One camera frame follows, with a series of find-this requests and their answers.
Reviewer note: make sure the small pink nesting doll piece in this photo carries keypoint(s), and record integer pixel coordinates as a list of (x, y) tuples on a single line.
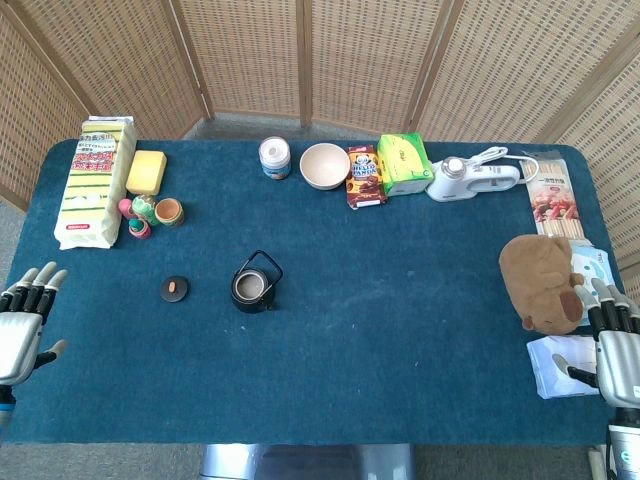
[(125, 207)]

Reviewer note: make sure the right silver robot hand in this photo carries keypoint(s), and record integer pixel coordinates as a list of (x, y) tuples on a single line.
[(620, 360)]

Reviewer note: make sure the green nesting doll half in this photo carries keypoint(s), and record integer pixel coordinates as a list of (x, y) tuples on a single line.
[(145, 209)]

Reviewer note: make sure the long yellow sponge pack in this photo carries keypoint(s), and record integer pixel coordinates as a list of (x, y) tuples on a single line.
[(92, 190)]

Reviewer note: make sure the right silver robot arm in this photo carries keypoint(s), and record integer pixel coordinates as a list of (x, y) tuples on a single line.
[(626, 445)]

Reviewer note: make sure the brown Hello Panda snack box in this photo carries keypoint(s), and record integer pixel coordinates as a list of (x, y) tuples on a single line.
[(366, 177)]

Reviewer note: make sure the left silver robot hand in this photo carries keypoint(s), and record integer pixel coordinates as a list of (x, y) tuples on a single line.
[(20, 335)]

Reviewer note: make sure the single yellow sponge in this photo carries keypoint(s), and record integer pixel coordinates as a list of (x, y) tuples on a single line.
[(146, 172)]

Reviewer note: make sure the green tissue pack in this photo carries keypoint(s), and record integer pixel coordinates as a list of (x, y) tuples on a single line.
[(404, 162)]

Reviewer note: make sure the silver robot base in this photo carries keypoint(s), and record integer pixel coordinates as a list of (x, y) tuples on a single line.
[(305, 462)]

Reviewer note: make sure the white tissue pack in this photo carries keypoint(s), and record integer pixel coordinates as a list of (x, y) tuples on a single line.
[(550, 367)]

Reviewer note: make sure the small green pink nesting doll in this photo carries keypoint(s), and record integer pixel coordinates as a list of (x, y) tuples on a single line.
[(139, 229)]

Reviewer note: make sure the white handheld steamer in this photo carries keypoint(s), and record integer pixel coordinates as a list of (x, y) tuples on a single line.
[(460, 182)]

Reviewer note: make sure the brown plush toy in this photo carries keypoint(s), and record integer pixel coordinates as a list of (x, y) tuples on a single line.
[(537, 280)]

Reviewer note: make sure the light blue wipes pack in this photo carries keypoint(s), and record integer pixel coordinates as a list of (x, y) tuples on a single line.
[(592, 262)]

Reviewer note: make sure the white plastic jar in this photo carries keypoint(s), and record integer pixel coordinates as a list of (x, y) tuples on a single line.
[(275, 159)]

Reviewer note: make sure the woven rattan folding screen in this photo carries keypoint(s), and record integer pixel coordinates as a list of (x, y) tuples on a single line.
[(365, 60)]

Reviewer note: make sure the black teapot lid orange knob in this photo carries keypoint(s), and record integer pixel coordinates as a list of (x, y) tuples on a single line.
[(174, 289)]

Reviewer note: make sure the disposable chopsticks pack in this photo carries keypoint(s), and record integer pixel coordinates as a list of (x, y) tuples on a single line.
[(554, 200)]

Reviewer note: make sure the beige bowl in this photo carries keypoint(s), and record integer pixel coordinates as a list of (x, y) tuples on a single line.
[(324, 166)]

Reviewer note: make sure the blue carpet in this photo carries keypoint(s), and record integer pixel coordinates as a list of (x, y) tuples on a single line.
[(350, 325)]

